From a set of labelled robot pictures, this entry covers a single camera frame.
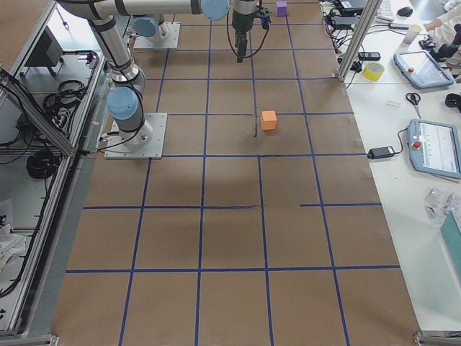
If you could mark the teach pendant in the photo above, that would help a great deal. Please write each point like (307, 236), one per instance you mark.
(422, 70)
(434, 148)

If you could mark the black scissors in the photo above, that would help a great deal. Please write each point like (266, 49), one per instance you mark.
(414, 98)

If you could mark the aluminium frame post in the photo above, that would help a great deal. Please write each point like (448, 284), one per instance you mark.
(366, 19)

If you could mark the purple paper cup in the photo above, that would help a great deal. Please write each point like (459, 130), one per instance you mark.
(411, 34)

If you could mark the far teach pendant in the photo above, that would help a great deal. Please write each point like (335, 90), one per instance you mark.
(422, 70)

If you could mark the black computer mouse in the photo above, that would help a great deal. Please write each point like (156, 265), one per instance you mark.
(405, 11)

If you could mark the near teach pendant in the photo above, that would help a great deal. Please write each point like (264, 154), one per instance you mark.
(434, 148)

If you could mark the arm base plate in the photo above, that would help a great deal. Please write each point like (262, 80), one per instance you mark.
(171, 42)
(148, 142)

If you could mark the black remote device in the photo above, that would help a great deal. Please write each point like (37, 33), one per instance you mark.
(369, 56)

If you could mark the orange foam cube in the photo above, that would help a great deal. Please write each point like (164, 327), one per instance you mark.
(268, 120)

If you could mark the yellow tape roll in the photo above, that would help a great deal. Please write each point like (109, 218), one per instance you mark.
(373, 71)

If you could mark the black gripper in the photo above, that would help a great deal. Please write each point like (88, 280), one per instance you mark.
(240, 24)

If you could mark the black power adapter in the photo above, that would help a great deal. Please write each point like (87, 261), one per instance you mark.
(381, 152)

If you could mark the purple foam cube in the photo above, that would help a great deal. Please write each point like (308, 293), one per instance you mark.
(281, 8)

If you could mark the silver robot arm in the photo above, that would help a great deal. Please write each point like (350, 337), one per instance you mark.
(153, 28)
(125, 99)

